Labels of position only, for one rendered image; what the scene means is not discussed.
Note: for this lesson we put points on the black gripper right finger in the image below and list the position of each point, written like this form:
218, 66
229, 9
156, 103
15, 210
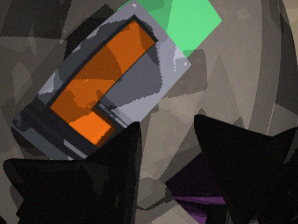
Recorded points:
248, 166

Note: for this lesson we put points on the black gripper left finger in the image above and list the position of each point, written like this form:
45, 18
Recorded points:
105, 183

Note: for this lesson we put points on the orange l-shaped part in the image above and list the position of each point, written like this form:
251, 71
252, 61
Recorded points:
76, 103

